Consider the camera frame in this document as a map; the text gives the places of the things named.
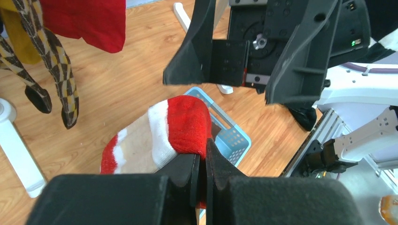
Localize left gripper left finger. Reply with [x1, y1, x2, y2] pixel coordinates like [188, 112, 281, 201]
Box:
[26, 154, 200, 225]

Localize light blue plastic basket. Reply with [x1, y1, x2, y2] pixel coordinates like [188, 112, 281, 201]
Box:
[185, 87, 252, 166]

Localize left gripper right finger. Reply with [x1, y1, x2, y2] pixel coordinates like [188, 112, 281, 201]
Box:
[206, 139, 364, 225]

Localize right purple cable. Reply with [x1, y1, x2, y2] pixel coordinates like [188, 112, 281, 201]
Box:
[342, 62, 398, 75]

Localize white grey drying rack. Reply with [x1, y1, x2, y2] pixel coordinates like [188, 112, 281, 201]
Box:
[0, 99, 46, 198]

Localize brown argyle sock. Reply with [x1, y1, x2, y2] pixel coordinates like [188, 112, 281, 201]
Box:
[13, 0, 79, 129]
[0, 37, 52, 114]

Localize red white-cuffed christmas sock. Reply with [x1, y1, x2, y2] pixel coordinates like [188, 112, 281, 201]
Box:
[100, 95, 221, 174]

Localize mustard yellow sock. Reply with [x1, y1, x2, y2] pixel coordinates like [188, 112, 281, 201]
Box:
[0, 0, 41, 65]

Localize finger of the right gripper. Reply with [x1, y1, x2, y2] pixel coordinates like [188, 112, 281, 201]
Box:
[265, 0, 341, 105]
[163, 0, 215, 85]

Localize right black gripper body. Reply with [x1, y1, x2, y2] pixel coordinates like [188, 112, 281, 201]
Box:
[210, 0, 308, 93]

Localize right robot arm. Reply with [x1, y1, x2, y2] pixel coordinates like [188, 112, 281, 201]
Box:
[163, 0, 398, 177]

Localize orange drink bottle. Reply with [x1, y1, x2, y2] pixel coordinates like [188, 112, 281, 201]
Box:
[379, 195, 398, 225]

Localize aluminium frame rail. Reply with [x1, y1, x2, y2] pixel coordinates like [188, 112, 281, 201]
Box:
[280, 109, 351, 177]

